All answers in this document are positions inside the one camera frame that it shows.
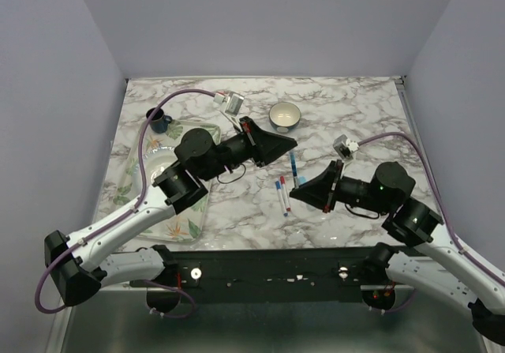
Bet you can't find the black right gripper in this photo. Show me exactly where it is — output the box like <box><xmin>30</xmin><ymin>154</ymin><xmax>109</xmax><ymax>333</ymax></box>
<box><xmin>291</xmin><ymin>157</ymin><xmax>392</xmax><ymax>214</ymax></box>

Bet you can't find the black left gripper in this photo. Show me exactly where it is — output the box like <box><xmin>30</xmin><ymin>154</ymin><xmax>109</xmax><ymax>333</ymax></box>
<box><xmin>201</xmin><ymin>118</ymin><xmax>299</xmax><ymax>183</ymax></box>

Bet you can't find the blue patterned pen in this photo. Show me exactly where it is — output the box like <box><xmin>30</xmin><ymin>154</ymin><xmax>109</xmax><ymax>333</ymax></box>
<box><xmin>289</xmin><ymin>150</ymin><xmax>299</xmax><ymax>189</ymax></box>

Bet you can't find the white red-tipped marker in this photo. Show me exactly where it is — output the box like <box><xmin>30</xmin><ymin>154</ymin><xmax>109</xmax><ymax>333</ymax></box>
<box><xmin>281</xmin><ymin>182</ymin><xmax>291</xmax><ymax>212</ymax></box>

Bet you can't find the white blue-tipped pen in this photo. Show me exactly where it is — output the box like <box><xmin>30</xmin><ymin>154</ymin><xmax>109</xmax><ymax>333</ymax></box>
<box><xmin>277</xmin><ymin>188</ymin><xmax>288</xmax><ymax>217</ymax></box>

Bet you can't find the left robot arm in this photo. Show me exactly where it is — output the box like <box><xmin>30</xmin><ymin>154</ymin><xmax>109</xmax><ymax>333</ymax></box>
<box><xmin>43</xmin><ymin>117</ymin><xmax>297</xmax><ymax>306</ymax></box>

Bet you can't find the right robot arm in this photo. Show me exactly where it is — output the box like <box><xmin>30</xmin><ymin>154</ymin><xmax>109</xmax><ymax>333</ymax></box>
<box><xmin>290</xmin><ymin>160</ymin><xmax>504</xmax><ymax>345</ymax></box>

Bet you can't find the dark teal bowl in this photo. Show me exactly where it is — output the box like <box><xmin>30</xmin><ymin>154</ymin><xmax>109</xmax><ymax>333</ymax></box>
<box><xmin>268</xmin><ymin>102</ymin><xmax>301</xmax><ymax>133</ymax></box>

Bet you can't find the dark blue mug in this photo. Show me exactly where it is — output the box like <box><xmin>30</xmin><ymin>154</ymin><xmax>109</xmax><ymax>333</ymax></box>
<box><xmin>145</xmin><ymin>108</ymin><xmax>173</xmax><ymax>134</ymax></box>

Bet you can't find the white blue-rimmed plate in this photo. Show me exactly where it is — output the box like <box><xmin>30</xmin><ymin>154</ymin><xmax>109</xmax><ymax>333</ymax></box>
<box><xmin>132</xmin><ymin>147</ymin><xmax>177</xmax><ymax>193</ymax></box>

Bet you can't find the floral rectangular tray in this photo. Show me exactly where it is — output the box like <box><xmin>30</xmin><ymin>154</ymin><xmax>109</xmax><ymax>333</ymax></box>
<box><xmin>112</xmin><ymin>120</ymin><xmax>221</xmax><ymax>243</ymax></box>

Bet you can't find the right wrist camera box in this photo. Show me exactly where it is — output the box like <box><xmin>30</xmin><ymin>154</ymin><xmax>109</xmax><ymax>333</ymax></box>
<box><xmin>333</xmin><ymin>134</ymin><xmax>359</xmax><ymax>163</ymax></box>

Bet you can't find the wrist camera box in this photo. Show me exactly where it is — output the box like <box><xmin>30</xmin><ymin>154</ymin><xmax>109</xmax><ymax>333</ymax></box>
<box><xmin>333</xmin><ymin>134</ymin><xmax>359</xmax><ymax>163</ymax></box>
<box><xmin>214</xmin><ymin>92</ymin><xmax>245</xmax><ymax>117</ymax></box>

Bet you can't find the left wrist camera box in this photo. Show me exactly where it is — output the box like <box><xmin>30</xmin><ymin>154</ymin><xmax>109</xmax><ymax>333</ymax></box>
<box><xmin>214</xmin><ymin>92</ymin><xmax>245</xmax><ymax>117</ymax></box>

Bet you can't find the black front mounting rail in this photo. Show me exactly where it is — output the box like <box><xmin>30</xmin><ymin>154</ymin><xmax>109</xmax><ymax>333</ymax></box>
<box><xmin>155</xmin><ymin>247</ymin><xmax>390</xmax><ymax>304</ymax></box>

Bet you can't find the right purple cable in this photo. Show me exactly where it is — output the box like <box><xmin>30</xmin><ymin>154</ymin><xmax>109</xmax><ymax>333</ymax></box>
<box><xmin>357</xmin><ymin>131</ymin><xmax>505</xmax><ymax>314</ymax></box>

